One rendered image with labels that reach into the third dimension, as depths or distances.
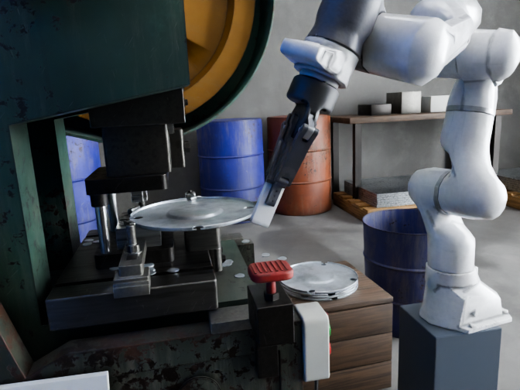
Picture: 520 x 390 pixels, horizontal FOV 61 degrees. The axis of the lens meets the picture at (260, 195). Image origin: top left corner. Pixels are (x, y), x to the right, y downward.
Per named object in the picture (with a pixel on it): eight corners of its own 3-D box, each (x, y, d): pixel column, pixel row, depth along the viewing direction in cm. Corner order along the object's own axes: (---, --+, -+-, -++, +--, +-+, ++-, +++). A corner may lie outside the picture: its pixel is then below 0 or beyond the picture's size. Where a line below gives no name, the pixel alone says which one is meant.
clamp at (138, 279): (152, 261, 93) (148, 213, 90) (149, 294, 77) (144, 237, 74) (123, 265, 92) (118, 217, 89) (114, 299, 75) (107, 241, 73)
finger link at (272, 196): (285, 176, 68) (289, 179, 65) (272, 206, 69) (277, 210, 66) (276, 172, 68) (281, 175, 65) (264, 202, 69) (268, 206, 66)
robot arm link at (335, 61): (345, 64, 72) (332, 95, 73) (277, 30, 69) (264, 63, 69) (380, 55, 60) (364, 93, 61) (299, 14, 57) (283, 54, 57)
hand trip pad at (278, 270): (287, 299, 77) (285, 258, 75) (296, 314, 71) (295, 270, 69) (248, 304, 75) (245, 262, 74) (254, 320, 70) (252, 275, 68)
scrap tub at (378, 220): (423, 294, 229) (426, 205, 219) (478, 335, 188) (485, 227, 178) (347, 305, 221) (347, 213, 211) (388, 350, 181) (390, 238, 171)
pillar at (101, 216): (112, 250, 92) (104, 184, 89) (111, 253, 90) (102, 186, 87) (101, 251, 91) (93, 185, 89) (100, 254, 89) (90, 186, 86)
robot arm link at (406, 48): (421, -9, 89) (326, 7, 70) (518, -2, 78) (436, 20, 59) (412, 46, 95) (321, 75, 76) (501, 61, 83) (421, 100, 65)
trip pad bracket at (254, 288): (282, 371, 84) (278, 275, 80) (296, 404, 74) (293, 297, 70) (251, 376, 83) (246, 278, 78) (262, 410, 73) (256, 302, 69)
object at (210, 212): (245, 195, 118) (245, 193, 117) (269, 223, 90) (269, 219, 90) (135, 205, 112) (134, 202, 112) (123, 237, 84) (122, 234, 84)
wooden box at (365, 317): (346, 334, 193) (345, 260, 186) (391, 387, 157) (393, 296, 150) (258, 350, 184) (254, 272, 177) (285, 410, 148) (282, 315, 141)
